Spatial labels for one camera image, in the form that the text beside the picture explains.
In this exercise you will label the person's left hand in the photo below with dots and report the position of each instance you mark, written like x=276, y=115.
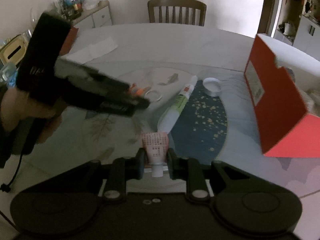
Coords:
x=17, y=106

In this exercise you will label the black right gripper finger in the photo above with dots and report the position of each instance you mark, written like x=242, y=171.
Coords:
x=98, y=85
x=188, y=170
x=121, y=171

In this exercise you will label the dark wooden dining chair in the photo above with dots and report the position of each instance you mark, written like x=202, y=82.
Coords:
x=189, y=12

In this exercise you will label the white paper sheet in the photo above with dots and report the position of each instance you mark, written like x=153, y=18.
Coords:
x=93, y=51

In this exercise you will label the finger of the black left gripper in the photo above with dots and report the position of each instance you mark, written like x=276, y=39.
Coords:
x=125, y=105

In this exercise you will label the white sideboard cabinet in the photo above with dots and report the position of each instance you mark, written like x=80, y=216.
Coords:
x=97, y=17

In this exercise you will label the yellow tissue box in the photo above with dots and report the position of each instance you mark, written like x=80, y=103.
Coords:
x=15, y=50

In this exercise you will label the blue patterned table mat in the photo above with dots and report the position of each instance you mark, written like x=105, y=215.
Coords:
x=209, y=128

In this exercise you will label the red paper bag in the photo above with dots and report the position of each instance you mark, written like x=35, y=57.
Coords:
x=71, y=37

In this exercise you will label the dark wooden door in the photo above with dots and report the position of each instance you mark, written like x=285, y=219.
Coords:
x=266, y=16

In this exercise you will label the orange fish plush keychain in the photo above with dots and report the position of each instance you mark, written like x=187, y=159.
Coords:
x=146, y=92

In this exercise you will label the red cardboard shoe box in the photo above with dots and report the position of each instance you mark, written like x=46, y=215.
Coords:
x=276, y=74

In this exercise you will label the round white metal lid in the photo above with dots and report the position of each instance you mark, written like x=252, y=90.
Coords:
x=212, y=86

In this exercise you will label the white green tube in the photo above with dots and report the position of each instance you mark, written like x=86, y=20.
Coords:
x=169, y=118

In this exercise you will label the small pink labelled bottle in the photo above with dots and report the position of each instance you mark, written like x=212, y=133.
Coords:
x=156, y=146

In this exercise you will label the white wardrobe cabinet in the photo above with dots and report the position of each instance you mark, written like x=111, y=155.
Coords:
x=298, y=25

